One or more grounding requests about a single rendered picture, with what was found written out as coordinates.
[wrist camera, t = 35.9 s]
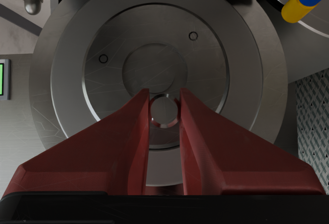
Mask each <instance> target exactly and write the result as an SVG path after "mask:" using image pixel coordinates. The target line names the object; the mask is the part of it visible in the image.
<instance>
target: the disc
mask: <svg viewBox="0 0 329 224"><path fill-rule="evenodd" d="M87 1H89V0H62V1H61V2H60V3H59V4H58V5H57V7H56V8H55V9H54V11H53V12H52V14H51V15H50V17H49V18H48V20H47V21H46V23H45V25H44V27H43V29H42V31H41V33H40V35H39V38H38V40H37V43H36V46H35V48H34V52H33V56H32V60H31V64H30V71H29V101H30V108H31V113H32V117H33V121H34V124H35V127H36V130H37V133H38V135H39V137H40V140H41V142H42V144H43V146H44V148H45V149H46V150H47V149H49V148H51V147H53V146H54V145H56V144H58V143H60V142H62V141H64V140H65V139H67V137H66V136H65V134H64V132H63V130H62V128H61V126H60V124H59V122H58V119H57V117H56V114H55V110H54V107H53V102H52V97H51V88H50V76H51V66H52V61H53V57H54V53H55V50H56V47H57V44H58V41H59V39H60V37H61V35H62V33H63V31H64V29H65V28H66V26H67V24H68V23H69V21H70V20H71V18H72V17H73V16H74V15H75V14H76V12H77V11H78V10H79V9H80V8H81V7H82V6H83V5H84V4H85V3H86V2H87ZM226 1H227V2H229V3H230V4H231V5H232V6H233V7H234V8H235V9H236V10H237V11H238V13H239V14H240V15H241V16H242V17H243V19H244V20H245V22H246V23H247V25H248V27H249V28H250V30H251V32H252V34H253V36H254V38H255V40H256V43H257V46H258V49H259V52H260V56H261V61H262V67H263V93H262V99H261V105H260V108H259V112H258V115H257V118H256V120H255V123H254V125H253V127H252V129H251V132H252V133H254V134H256V135H257V136H259V137H261V138H263V139H265V140H266V141H268V142H270V143H272V144H273V143H274V141H275V139H276V137H277V135H278V133H279V130H280V127H281V125H282V121H283V118H284V114H285V109H286V103H287V93H288V77H287V67H286V61H285V56H284V52H283V49H282V45H281V42H280V39H279V37H278V35H277V32H276V30H275V28H274V26H273V24H272V22H271V21H270V19H269V17H268V16H267V14H266V13H265V11H264V10H263V9H262V7H261V6H260V5H259V3H258V2H257V1H256V0H226ZM145 195H184V186H183V183H180V184H176V185H169V186H146V187H145Z"/></svg>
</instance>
